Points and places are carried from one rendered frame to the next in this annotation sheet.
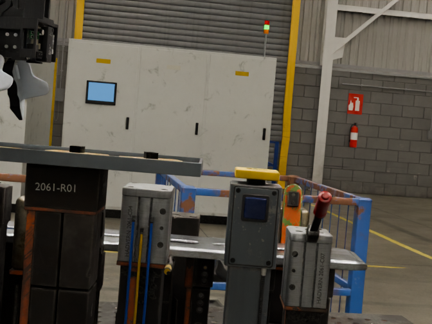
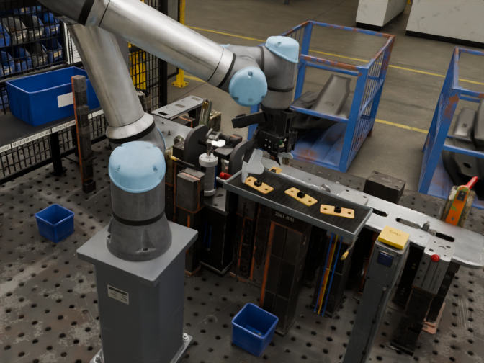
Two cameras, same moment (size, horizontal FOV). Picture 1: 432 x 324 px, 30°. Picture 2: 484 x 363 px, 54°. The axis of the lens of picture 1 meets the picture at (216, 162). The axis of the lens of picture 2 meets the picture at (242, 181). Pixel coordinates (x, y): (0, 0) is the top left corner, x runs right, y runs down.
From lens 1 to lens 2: 0.62 m
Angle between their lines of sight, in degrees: 39
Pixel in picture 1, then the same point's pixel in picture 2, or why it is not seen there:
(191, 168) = (348, 235)
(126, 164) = (316, 222)
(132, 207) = not seen: hidden behind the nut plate
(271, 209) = (394, 262)
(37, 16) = (281, 134)
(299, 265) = (424, 269)
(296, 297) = (419, 283)
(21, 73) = not seen: hidden behind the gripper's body
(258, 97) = not seen: outside the picture
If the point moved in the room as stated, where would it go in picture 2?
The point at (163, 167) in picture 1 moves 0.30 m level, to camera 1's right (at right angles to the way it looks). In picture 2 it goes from (334, 230) to (466, 283)
